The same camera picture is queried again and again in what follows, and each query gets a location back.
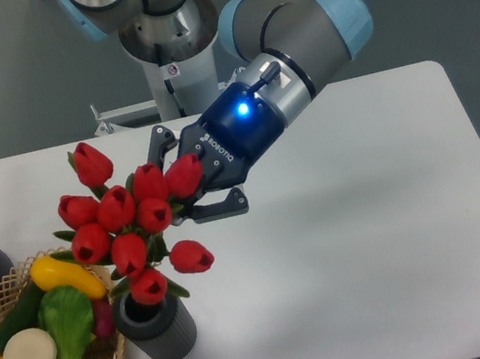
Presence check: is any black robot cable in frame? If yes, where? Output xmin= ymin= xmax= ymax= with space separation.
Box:
xmin=152 ymin=39 xmax=188 ymax=122

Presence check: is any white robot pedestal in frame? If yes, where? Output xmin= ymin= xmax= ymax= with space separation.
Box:
xmin=71 ymin=0 xmax=256 ymax=139

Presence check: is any cream round radish slice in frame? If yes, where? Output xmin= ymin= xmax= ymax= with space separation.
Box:
xmin=2 ymin=328 xmax=58 ymax=359

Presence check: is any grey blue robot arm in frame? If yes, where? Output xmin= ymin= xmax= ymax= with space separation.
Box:
xmin=58 ymin=0 xmax=374 ymax=224

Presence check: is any red radish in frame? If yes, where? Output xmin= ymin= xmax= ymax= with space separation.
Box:
xmin=92 ymin=300 xmax=115 ymax=339

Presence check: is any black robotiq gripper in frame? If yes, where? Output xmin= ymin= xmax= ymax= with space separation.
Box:
xmin=147 ymin=82 xmax=285 ymax=226

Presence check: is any red tulip bouquet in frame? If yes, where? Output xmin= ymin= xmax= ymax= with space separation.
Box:
xmin=54 ymin=142 xmax=214 ymax=306

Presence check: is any yellow squash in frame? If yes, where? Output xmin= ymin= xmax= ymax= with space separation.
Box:
xmin=29 ymin=256 xmax=107 ymax=300

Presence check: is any dark green cucumber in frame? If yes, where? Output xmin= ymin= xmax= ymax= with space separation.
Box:
xmin=0 ymin=280 xmax=45 ymax=354

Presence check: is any dark grey ribbed vase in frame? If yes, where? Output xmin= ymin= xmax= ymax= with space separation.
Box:
xmin=113 ymin=294 xmax=198 ymax=359

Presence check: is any green bok choy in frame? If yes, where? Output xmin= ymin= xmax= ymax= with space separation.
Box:
xmin=38 ymin=285 xmax=94 ymax=359

